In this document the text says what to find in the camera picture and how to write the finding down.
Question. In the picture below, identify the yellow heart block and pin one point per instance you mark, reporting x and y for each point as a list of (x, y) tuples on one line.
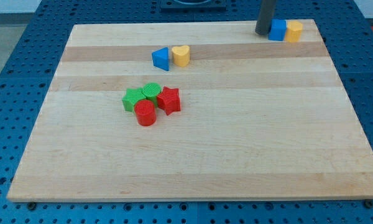
[(181, 55)]

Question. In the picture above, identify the yellow hexagon block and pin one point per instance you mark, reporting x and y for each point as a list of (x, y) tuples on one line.
[(293, 31)]

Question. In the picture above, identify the light wooden board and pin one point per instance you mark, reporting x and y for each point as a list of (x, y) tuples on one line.
[(259, 120)]

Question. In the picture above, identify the blue triangle block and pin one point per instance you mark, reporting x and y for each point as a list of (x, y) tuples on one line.
[(160, 59)]

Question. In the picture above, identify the green cylinder block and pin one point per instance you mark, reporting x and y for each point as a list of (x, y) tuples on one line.
[(151, 90)]

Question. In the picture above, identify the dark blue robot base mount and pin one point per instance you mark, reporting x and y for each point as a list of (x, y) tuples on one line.
[(174, 5)]

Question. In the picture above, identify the green star block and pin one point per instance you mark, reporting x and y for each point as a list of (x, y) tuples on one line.
[(132, 96)]

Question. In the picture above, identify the red star block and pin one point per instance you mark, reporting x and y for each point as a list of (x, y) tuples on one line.
[(169, 100)]

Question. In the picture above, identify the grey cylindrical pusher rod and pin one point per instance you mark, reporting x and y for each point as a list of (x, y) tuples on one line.
[(266, 14)]

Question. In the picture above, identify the red cylinder block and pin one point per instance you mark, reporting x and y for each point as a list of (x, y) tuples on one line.
[(145, 112)]

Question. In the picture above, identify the blue cube block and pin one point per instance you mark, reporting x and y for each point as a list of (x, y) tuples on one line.
[(277, 30)]

